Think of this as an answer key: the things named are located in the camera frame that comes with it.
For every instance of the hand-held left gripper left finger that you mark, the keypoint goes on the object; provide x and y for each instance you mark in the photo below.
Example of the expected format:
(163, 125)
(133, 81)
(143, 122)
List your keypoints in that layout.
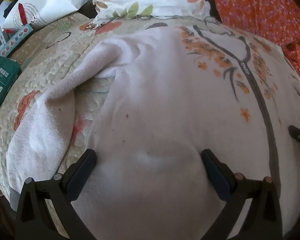
(81, 177)

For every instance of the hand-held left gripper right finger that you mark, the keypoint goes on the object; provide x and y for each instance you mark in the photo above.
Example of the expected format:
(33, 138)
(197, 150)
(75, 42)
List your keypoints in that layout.
(216, 177)

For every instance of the white fleece towel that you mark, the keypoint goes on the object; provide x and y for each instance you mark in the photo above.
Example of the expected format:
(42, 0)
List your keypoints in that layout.
(165, 105)

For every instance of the quilted heart pattern blanket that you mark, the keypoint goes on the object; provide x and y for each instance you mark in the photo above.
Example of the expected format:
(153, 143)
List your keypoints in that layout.
(52, 62)

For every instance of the green printed box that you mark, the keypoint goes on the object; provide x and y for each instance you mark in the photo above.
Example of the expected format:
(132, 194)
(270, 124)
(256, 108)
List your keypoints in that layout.
(2, 80)

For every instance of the orange floral bed sheet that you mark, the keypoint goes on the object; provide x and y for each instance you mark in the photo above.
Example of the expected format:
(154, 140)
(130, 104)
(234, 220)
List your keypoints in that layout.
(260, 10)

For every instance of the colourful dotted box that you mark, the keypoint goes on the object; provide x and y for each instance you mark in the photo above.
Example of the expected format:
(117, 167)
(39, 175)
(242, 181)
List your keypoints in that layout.
(15, 40)

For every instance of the white paper bag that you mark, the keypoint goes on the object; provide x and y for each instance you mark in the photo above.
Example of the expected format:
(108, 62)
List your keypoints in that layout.
(52, 2)

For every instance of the white floral pillow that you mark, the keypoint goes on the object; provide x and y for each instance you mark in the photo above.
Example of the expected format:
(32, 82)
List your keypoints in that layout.
(160, 0)

